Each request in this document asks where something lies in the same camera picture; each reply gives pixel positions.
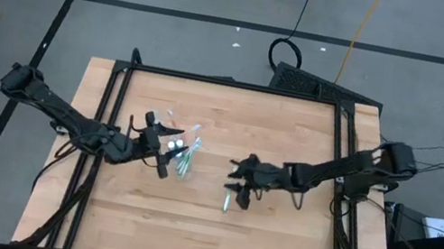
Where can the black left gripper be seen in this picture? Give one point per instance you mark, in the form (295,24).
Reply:
(145,145)

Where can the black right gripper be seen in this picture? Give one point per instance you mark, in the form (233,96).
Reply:
(270,176)

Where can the clear acrylic organizer box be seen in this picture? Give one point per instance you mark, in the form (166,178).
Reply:
(195,170)

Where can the black computer tower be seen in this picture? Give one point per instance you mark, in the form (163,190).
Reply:
(324,87)

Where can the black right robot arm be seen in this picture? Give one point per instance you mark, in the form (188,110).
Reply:
(332,173)

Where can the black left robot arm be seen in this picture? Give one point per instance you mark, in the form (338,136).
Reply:
(55,106)

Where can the black curved frame bracket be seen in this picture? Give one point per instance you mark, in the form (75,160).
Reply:
(136,56)

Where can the blue mouthwash bottle white cap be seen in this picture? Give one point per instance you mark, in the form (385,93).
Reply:
(179,142)
(171,145)

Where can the black aluminium table frame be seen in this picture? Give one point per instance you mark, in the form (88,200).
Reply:
(233,84)

